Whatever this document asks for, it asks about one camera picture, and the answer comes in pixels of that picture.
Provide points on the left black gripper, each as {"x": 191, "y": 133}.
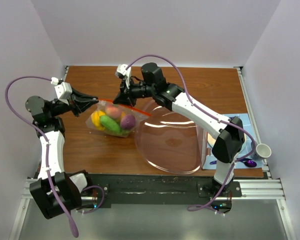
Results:
{"x": 84, "y": 101}

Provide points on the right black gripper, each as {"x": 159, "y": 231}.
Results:
{"x": 125, "y": 96}

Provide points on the clear zip top bag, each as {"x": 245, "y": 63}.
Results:
{"x": 139, "y": 115}

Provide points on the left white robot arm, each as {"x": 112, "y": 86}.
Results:
{"x": 56, "y": 190}

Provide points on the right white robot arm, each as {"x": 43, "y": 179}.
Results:
{"x": 228, "y": 133}

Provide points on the red fake tomato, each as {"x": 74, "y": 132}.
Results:
{"x": 113, "y": 111}

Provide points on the yellow fake bell pepper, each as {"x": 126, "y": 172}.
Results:
{"x": 98, "y": 119}

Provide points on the purple fake onion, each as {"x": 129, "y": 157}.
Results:
{"x": 128, "y": 122}

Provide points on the green fake vegetable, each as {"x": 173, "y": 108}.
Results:
{"x": 111, "y": 127}

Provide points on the clear pink plastic tray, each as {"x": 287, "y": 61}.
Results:
{"x": 170, "y": 141}

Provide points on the cream floral plate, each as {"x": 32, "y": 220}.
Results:
{"x": 210, "y": 140}

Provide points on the purple plastic spoon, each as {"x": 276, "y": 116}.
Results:
{"x": 248, "y": 162}

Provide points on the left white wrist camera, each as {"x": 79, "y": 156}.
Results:
{"x": 62, "y": 89}

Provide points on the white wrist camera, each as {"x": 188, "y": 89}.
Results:
{"x": 123, "y": 72}
{"x": 62, "y": 89}

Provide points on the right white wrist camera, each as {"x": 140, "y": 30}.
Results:
{"x": 123, "y": 72}

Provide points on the white blue-handled mug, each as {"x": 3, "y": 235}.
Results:
{"x": 261, "y": 152}

